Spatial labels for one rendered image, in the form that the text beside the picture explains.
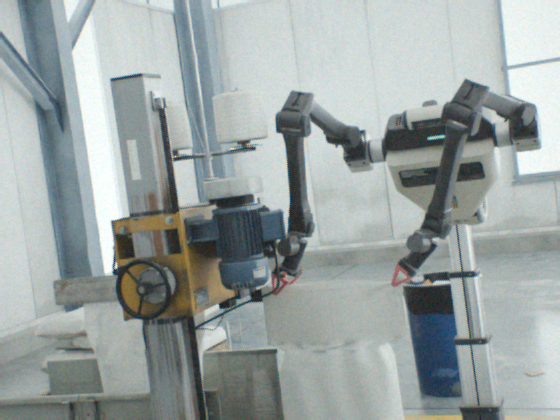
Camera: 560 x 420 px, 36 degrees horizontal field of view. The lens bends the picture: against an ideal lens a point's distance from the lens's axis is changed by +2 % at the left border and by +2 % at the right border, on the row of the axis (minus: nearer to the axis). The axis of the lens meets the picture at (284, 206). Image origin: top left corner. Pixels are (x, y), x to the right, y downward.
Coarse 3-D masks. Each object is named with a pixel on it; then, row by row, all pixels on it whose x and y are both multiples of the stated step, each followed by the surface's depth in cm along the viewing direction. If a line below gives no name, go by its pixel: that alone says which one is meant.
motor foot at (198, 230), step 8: (200, 216) 266; (192, 224) 258; (200, 224) 260; (208, 224) 259; (216, 224) 258; (192, 232) 260; (200, 232) 260; (208, 232) 259; (192, 240) 259; (200, 240) 259; (208, 240) 259
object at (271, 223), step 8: (280, 208) 263; (264, 216) 257; (272, 216) 257; (280, 216) 258; (264, 224) 257; (272, 224) 258; (280, 224) 258; (264, 232) 257; (272, 232) 258; (280, 232) 258; (264, 240) 258; (272, 240) 259
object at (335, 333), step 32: (288, 288) 290; (320, 288) 284; (352, 288) 282; (384, 288) 281; (288, 320) 292; (320, 320) 285; (352, 320) 283; (384, 320) 282; (288, 352) 290; (320, 352) 285; (352, 352) 280; (384, 352) 281; (288, 384) 290; (320, 384) 284; (352, 384) 280; (384, 384) 278; (288, 416) 291; (320, 416) 285; (352, 416) 281; (384, 416) 278
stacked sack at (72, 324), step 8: (72, 312) 586; (80, 312) 582; (48, 320) 574; (56, 320) 568; (64, 320) 567; (72, 320) 563; (80, 320) 561; (40, 328) 570; (48, 328) 567; (56, 328) 564; (64, 328) 561; (72, 328) 559; (80, 328) 556; (32, 336) 570; (40, 336) 569; (48, 336) 567; (56, 336) 565; (64, 336) 562; (72, 336) 560
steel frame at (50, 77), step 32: (32, 0) 850; (96, 0) 926; (192, 0) 1142; (0, 32) 779; (32, 32) 853; (64, 32) 844; (32, 64) 849; (64, 64) 838; (192, 64) 1151; (64, 96) 847; (192, 96) 1154; (64, 128) 852; (192, 128) 1146; (64, 160) 855; (224, 160) 1134; (64, 192) 859; (64, 224) 862; (96, 224) 859; (64, 256) 863; (96, 256) 855
